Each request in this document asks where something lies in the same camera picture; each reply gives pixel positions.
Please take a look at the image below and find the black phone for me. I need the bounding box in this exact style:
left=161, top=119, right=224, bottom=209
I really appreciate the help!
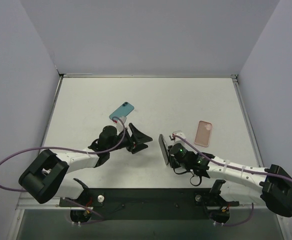
left=158, top=134, right=170, bottom=165

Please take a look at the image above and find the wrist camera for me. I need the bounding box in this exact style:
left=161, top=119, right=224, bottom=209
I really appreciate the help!
left=169, top=130, right=187, bottom=142
left=112, top=116, right=127, bottom=132

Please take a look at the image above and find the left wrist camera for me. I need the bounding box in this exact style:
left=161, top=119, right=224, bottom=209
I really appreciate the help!
left=112, top=116, right=127, bottom=132

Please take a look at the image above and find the aluminium table frame rail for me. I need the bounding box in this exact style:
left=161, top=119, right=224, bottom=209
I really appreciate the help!
left=231, top=74, right=264, bottom=167

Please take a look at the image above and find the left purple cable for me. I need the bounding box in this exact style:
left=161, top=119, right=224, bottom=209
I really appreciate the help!
left=0, top=116, right=127, bottom=225

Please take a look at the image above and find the purple cable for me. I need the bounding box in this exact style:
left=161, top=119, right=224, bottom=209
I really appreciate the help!
left=0, top=116, right=127, bottom=225
left=170, top=133, right=292, bottom=227

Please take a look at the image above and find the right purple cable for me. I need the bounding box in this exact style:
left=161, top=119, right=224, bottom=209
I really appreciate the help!
left=170, top=133, right=292, bottom=227

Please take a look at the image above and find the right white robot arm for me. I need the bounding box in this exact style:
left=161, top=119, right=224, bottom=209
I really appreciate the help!
left=162, top=143, right=292, bottom=218

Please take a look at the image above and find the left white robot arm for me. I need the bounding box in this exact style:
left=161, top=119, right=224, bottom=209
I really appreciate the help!
left=18, top=123, right=153, bottom=206

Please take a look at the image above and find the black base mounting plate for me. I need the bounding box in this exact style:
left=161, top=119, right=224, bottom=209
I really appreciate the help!
left=58, top=188, right=241, bottom=221

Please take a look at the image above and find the teal phone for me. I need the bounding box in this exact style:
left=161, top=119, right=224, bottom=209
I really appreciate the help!
left=109, top=101, right=135, bottom=123

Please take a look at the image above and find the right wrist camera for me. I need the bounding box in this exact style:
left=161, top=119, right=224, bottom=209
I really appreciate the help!
left=169, top=130, right=187, bottom=142

